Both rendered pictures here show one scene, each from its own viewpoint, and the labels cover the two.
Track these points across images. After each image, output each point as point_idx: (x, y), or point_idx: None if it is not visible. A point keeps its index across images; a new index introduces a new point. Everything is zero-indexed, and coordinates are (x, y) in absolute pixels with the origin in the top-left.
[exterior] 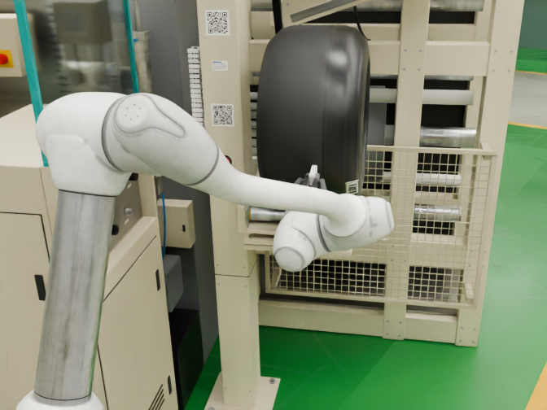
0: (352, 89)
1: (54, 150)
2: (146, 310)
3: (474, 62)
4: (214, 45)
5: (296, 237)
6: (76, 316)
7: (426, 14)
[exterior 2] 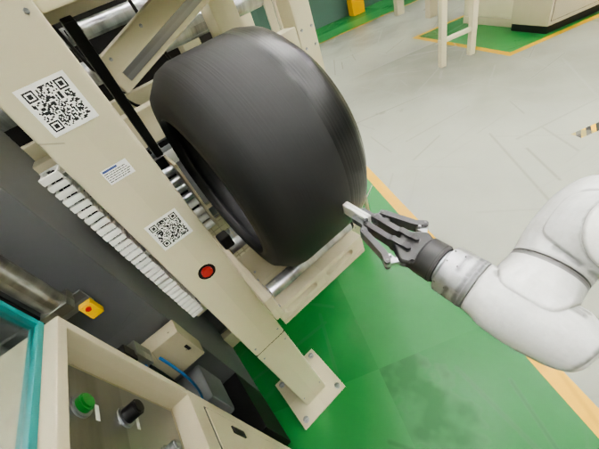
0: (334, 87)
1: None
2: None
3: None
4: (84, 146)
5: (587, 322)
6: None
7: (239, 18)
